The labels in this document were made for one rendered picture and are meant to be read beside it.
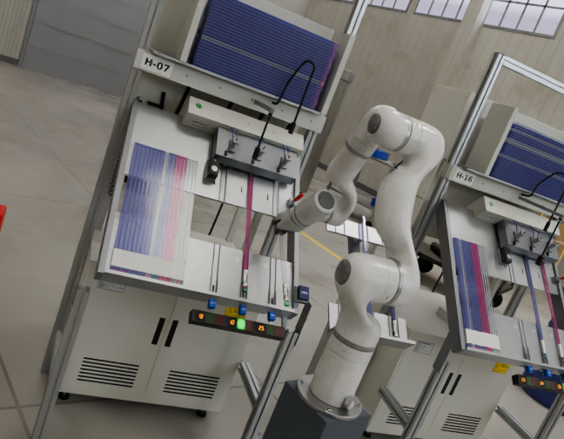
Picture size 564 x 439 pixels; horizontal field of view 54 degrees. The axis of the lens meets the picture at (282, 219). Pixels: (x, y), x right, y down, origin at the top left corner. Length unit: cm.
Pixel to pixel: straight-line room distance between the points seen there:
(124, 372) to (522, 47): 946
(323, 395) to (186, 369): 96
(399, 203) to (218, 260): 75
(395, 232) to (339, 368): 38
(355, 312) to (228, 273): 65
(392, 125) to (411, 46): 1074
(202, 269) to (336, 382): 65
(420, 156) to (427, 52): 1038
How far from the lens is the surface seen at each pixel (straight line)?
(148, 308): 223
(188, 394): 247
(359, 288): 139
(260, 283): 199
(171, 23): 231
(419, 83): 1175
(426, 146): 152
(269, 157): 220
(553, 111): 1022
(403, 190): 147
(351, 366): 151
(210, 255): 195
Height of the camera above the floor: 144
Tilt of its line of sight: 13 degrees down
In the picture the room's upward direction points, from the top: 21 degrees clockwise
